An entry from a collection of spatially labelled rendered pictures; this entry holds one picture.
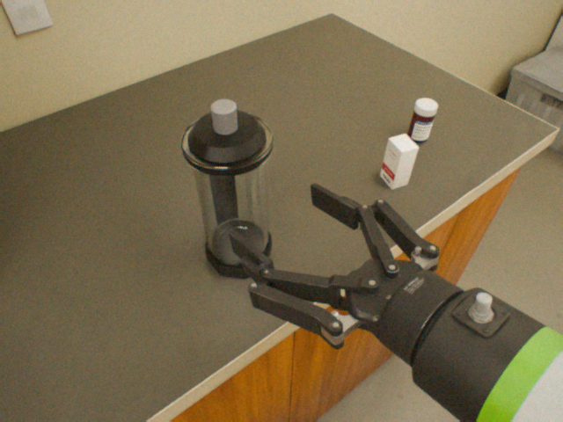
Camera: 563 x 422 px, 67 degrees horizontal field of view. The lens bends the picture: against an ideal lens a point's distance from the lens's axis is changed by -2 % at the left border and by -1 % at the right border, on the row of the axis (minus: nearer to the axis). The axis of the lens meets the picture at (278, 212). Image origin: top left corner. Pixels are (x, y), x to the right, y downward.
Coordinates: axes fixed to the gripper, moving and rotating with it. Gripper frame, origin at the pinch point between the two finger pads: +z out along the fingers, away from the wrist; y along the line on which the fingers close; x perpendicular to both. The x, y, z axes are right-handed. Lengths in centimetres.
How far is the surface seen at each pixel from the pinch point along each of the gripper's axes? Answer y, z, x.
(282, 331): 2.2, 1.9, 19.4
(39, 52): 7, 70, -10
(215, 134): 1.2, 9.5, -8.4
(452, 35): -147, 77, 30
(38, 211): 21.5, 43.3, 8.5
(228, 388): 10.6, 8.0, 32.1
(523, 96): -205, 69, 77
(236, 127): -1.1, 8.6, -8.7
